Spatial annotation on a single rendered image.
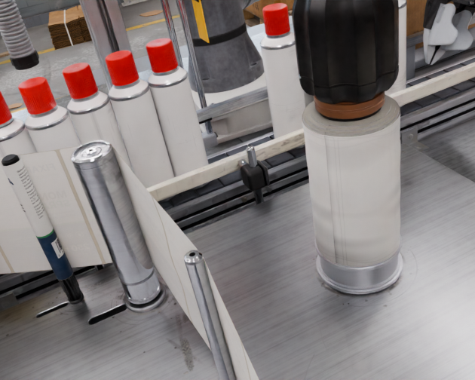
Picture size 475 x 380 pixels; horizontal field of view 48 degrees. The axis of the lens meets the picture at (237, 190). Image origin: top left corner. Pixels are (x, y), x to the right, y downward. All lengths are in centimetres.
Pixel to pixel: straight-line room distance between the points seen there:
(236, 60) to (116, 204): 55
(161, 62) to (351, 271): 34
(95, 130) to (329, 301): 34
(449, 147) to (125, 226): 54
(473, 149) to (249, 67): 42
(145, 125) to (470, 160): 47
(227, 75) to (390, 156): 57
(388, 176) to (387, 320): 14
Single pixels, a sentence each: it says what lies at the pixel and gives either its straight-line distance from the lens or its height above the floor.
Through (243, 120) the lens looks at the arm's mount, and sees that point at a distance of 95.
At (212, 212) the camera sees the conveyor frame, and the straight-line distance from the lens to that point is 74.
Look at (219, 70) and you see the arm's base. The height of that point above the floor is 93.
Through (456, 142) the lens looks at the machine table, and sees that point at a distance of 89.
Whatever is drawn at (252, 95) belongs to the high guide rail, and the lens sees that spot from 79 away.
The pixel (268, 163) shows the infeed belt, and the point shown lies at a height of 88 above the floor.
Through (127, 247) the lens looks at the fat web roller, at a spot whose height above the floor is 97.
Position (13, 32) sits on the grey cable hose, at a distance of 74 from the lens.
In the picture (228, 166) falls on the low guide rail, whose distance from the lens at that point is 73.
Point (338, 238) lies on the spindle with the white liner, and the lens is 51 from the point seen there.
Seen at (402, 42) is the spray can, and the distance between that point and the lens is 84.
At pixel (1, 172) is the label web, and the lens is 56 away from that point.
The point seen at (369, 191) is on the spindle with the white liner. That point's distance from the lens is 47.
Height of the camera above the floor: 128
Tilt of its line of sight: 33 degrees down
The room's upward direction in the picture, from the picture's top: 12 degrees counter-clockwise
